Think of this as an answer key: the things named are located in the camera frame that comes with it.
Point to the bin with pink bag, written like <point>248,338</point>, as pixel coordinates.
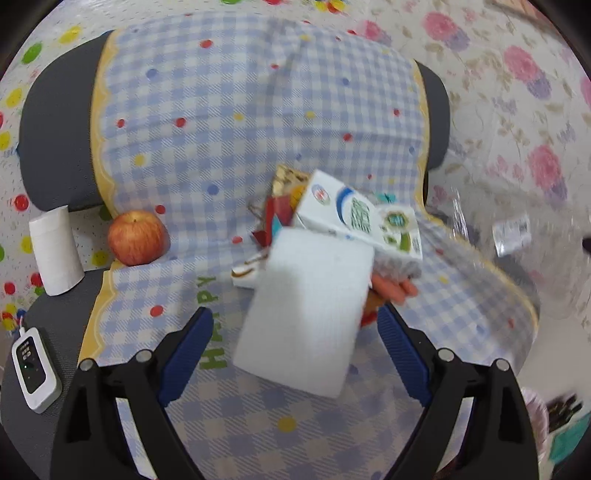
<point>535,415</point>

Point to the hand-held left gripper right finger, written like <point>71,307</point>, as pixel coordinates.
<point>401,360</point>

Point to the white wrapper with brown lines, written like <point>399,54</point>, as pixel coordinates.
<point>244,274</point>

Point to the white paper roll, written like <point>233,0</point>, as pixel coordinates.
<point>55,254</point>

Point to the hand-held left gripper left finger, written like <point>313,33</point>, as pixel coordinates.
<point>184,360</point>

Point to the teal box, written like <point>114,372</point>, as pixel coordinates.
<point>570,441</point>

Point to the floral plastic sheet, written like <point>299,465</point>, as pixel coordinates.
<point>508,92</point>

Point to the black bottle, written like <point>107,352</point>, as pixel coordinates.
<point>572,405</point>
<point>556,413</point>

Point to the blue checkered tablecloth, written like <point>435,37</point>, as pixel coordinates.
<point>207,138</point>

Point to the red snack packet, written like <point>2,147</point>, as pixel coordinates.
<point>277,212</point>

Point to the white milk carton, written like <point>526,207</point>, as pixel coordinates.
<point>355,217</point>

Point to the red apple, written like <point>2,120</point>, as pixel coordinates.
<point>138,237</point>

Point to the white remote controller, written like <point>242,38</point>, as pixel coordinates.
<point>34,369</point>

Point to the clear plastic bag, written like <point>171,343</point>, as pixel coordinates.
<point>554,258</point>

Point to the white foam block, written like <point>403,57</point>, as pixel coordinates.
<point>300,314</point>

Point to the orange carrot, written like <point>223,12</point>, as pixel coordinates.
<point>392,288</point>

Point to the white sheet with coloured dots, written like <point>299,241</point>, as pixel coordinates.
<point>11,221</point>

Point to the golden brown snack packet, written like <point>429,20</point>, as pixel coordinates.
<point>288,177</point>

